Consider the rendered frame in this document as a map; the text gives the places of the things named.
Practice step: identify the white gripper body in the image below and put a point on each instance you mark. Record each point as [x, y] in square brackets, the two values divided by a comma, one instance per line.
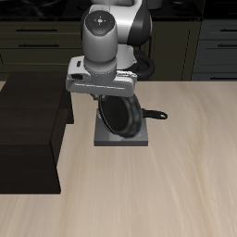
[118, 85]

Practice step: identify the black frying pan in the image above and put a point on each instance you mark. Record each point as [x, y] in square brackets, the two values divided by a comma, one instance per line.
[118, 115]

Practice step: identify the dark grey stove plate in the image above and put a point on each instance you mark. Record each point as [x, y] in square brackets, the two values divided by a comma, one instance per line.
[139, 137]

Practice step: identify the dark olive kitchen cupboard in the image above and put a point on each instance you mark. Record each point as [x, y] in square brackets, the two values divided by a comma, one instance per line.
[43, 57]

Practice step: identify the dark wooden cabinet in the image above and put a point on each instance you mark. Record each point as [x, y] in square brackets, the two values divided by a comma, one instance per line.
[27, 129]

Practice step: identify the grey kitchen cupboard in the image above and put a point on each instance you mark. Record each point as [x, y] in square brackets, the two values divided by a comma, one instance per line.
[216, 52]

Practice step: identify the black kitchen countertop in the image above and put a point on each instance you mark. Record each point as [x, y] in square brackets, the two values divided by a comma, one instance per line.
[40, 9]

